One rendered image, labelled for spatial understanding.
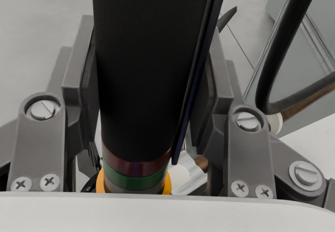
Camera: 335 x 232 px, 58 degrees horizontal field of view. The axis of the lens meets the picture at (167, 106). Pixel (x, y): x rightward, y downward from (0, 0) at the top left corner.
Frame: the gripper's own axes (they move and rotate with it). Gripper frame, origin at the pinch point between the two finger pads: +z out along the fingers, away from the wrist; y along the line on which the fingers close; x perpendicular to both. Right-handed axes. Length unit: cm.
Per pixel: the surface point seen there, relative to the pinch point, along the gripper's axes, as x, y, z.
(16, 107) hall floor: -157, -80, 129
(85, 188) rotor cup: -36.2, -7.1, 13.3
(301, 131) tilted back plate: -35, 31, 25
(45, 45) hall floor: -157, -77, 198
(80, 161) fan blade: -59, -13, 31
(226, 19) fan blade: -14.7, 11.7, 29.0
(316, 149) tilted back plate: -34, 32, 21
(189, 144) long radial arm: -43, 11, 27
